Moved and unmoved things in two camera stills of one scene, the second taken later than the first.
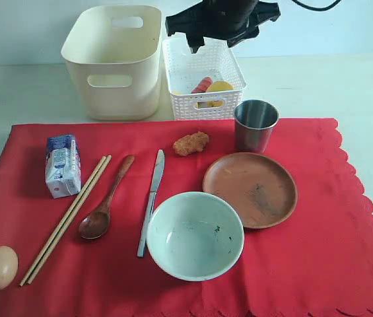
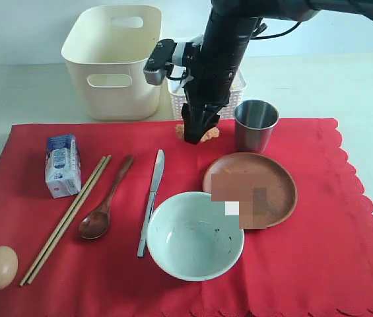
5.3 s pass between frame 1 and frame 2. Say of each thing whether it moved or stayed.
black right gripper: moved
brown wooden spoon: stayed
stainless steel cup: stayed
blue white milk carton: stayed
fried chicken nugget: moved
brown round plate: stayed
